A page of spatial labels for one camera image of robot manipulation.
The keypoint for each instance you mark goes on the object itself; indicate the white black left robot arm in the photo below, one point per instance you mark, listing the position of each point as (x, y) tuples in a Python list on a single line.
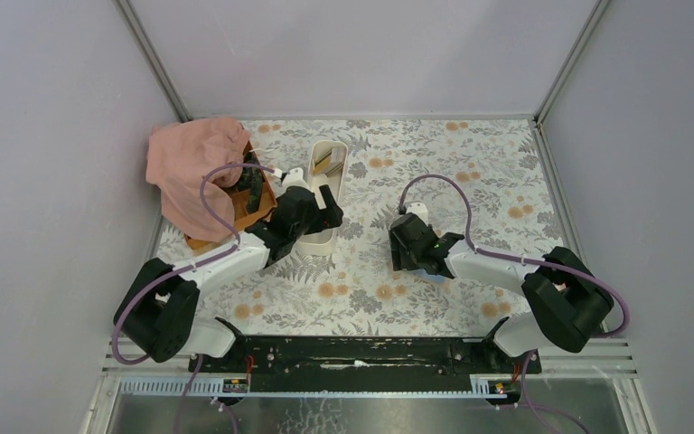
[(157, 317)]

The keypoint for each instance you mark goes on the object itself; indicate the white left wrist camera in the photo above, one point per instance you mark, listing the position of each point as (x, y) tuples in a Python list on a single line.
[(299, 177)]

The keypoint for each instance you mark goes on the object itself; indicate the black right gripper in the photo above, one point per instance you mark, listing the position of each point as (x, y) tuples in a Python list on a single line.
[(399, 260)]

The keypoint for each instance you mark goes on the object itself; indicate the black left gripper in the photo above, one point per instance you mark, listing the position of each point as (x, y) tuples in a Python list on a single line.
[(325, 218)]

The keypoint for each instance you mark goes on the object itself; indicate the dark green items in organizer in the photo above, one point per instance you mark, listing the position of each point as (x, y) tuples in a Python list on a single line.
[(251, 181)]

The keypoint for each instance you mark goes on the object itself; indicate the floral patterned table mat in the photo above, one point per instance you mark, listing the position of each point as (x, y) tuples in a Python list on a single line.
[(489, 166)]

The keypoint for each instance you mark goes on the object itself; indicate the orange wooden organizer tray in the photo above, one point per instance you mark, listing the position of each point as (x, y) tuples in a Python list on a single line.
[(243, 219)]

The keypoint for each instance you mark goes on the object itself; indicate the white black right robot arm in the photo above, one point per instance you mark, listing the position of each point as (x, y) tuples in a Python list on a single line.
[(566, 306)]

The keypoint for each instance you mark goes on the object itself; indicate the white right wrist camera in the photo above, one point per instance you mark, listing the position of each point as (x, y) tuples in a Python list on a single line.
[(419, 209)]

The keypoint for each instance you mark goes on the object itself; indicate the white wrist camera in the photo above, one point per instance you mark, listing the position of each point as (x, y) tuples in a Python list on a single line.
[(299, 177), (419, 209)]

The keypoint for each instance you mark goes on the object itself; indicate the slotted aluminium cable duct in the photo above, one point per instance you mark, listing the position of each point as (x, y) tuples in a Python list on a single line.
[(436, 387)]

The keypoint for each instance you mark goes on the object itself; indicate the pink crumpled cloth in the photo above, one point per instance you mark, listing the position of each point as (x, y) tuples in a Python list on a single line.
[(179, 157)]

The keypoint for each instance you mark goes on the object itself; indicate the long white plastic tray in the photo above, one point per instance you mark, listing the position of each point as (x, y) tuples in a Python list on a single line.
[(323, 243)]

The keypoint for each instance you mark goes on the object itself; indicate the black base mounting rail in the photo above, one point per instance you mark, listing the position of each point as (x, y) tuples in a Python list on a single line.
[(329, 358)]

